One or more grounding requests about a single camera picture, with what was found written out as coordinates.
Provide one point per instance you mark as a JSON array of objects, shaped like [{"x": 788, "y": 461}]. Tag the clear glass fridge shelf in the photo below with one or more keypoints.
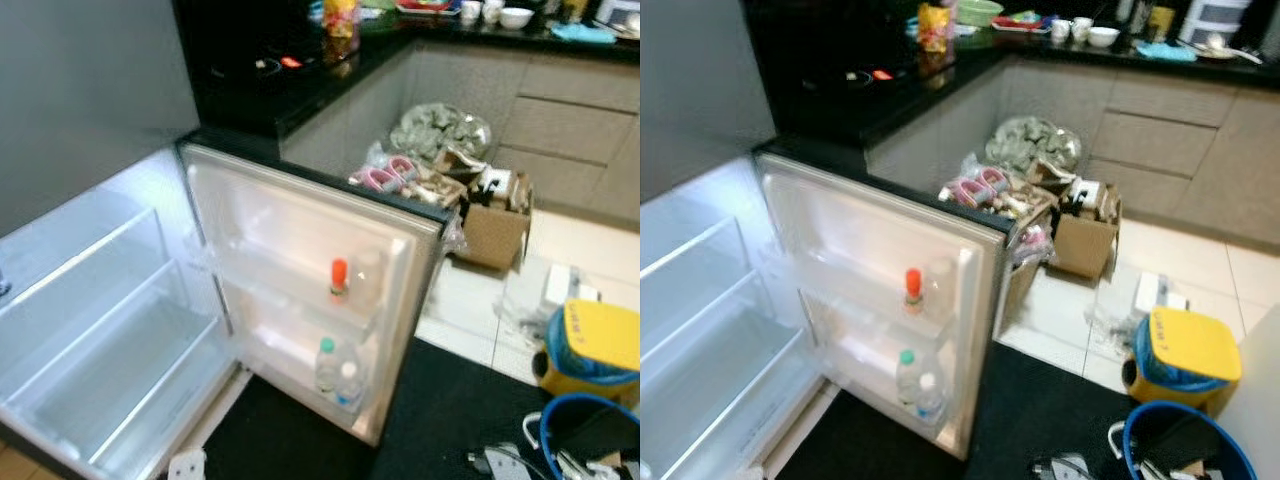
[
  {"x": 720, "y": 350},
  {"x": 690, "y": 265},
  {"x": 120, "y": 340},
  {"x": 80, "y": 255}
]

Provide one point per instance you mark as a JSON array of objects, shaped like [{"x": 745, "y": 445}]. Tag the black floor mat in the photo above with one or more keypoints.
[
  {"x": 440, "y": 410},
  {"x": 1030, "y": 415}
]

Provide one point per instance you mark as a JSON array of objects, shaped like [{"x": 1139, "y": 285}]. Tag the white cup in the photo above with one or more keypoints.
[
  {"x": 470, "y": 10},
  {"x": 1081, "y": 28},
  {"x": 1060, "y": 30},
  {"x": 492, "y": 10}
]

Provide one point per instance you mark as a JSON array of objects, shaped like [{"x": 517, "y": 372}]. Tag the grey kitchen cabinets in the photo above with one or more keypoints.
[
  {"x": 1170, "y": 140},
  {"x": 560, "y": 120}
]

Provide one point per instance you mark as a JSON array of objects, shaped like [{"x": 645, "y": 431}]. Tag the yellow lidded trash bin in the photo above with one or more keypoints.
[
  {"x": 600, "y": 335},
  {"x": 1195, "y": 345}
]

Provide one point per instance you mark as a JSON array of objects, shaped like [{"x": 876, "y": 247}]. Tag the blue bucket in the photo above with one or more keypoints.
[
  {"x": 1130, "y": 440},
  {"x": 548, "y": 430}
]

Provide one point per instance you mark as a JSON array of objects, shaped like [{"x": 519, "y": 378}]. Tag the teal cloth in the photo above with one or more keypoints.
[
  {"x": 582, "y": 34},
  {"x": 1165, "y": 51}
]

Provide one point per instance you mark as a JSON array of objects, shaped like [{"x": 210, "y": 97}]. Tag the white drawer unit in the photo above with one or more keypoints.
[
  {"x": 620, "y": 15},
  {"x": 1215, "y": 20}
]

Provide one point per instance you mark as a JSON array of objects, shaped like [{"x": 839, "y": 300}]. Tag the white capped water bottle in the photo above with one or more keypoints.
[
  {"x": 929, "y": 402},
  {"x": 350, "y": 390}
]

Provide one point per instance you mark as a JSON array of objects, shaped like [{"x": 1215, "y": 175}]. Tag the yellow red snack packet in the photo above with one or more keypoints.
[
  {"x": 341, "y": 18},
  {"x": 936, "y": 25}
]

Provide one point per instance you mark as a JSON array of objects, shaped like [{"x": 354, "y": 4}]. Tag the clear empty bottle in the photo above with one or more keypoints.
[
  {"x": 367, "y": 282},
  {"x": 938, "y": 290}
]

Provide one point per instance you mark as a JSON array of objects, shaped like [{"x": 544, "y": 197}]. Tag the yellow jar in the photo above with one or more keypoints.
[
  {"x": 1161, "y": 22},
  {"x": 575, "y": 8}
]

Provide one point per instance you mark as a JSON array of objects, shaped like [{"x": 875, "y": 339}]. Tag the white box on floor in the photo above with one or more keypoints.
[
  {"x": 565, "y": 285},
  {"x": 1155, "y": 292}
]

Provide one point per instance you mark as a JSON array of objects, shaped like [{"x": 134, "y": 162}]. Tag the white power strip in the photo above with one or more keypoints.
[{"x": 188, "y": 466}]

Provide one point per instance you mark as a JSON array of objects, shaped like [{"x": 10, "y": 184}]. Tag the small white bowl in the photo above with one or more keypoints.
[
  {"x": 515, "y": 17},
  {"x": 1103, "y": 36}
]

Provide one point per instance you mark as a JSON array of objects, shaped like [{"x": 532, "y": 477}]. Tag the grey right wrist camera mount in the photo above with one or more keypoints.
[
  {"x": 1065, "y": 470},
  {"x": 505, "y": 466}
]

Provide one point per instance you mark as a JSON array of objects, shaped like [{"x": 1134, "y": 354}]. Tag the small red stove item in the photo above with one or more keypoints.
[
  {"x": 291, "y": 62},
  {"x": 883, "y": 74}
]

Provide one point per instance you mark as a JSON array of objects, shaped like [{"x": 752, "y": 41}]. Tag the green capped water bottle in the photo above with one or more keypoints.
[
  {"x": 326, "y": 370},
  {"x": 906, "y": 382}
]

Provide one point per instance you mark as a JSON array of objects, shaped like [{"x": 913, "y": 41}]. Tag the white fridge door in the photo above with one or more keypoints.
[
  {"x": 290, "y": 230},
  {"x": 860, "y": 240}
]

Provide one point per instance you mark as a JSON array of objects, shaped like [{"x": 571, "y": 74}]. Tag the pink items in bag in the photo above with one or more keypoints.
[
  {"x": 385, "y": 175},
  {"x": 975, "y": 188}
]

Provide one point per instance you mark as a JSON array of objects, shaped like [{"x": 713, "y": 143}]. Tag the green plastic bowl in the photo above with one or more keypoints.
[
  {"x": 978, "y": 12},
  {"x": 380, "y": 4}
]

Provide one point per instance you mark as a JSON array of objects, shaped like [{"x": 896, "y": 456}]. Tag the grey fridge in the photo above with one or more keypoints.
[
  {"x": 90, "y": 110},
  {"x": 690, "y": 110}
]

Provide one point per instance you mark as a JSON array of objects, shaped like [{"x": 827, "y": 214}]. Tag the brown cardboard box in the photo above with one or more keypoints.
[
  {"x": 495, "y": 235},
  {"x": 1085, "y": 245}
]

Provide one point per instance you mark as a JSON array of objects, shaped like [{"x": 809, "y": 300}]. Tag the black kitchen countertop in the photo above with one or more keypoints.
[
  {"x": 830, "y": 95},
  {"x": 260, "y": 90}
]

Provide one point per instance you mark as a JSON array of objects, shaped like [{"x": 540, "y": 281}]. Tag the clear plastic bag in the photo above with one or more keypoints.
[
  {"x": 1110, "y": 325},
  {"x": 520, "y": 320}
]

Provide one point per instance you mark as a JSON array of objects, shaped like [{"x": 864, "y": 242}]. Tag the grey crumpled plastic bag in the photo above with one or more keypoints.
[
  {"x": 440, "y": 132},
  {"x": 1033, "y": 145}
]

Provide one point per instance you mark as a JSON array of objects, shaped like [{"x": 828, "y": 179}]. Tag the orange capped bottle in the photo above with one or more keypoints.
[
  {"x": 339, "y": 280},
  {"x": 912, "y": 290}
]

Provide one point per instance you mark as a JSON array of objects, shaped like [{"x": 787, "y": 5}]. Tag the red tray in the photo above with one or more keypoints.
[
  {"x": 1020, "y": 21},
  {"x": 425, "y": 6}
]

